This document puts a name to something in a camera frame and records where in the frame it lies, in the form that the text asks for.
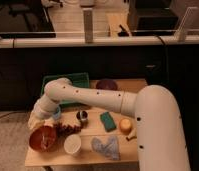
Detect yellow banana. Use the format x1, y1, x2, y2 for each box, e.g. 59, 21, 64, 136
126, 128, 136, 141

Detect blue oven mitt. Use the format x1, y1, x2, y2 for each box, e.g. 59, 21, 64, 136
91, 136, 120, 160

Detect orange yellow fruit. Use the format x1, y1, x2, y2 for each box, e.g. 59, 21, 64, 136
119, 119, 132, 133

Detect green tray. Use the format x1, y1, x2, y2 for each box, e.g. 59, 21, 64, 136
40, 72, 91, 108

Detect dark red grapes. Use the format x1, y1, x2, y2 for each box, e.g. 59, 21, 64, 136
54, 123, 81, 136

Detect white cup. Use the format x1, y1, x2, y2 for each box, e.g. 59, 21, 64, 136
64, 134, 82, 156

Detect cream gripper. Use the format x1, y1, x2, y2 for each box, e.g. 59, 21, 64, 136
28, 114, 54, 131

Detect light blue cup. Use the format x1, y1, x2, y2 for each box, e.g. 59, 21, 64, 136
52, 107, 61, 120

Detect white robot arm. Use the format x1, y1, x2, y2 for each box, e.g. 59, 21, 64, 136
28, 78, 191, 171

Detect small dark can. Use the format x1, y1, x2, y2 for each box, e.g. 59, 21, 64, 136
76, 111, 88, 126

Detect green sponge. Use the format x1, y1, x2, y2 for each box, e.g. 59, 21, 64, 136
100, 112, 116, 132

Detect purple plate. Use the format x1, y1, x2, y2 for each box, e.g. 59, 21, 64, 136
96, 79, 118, 90

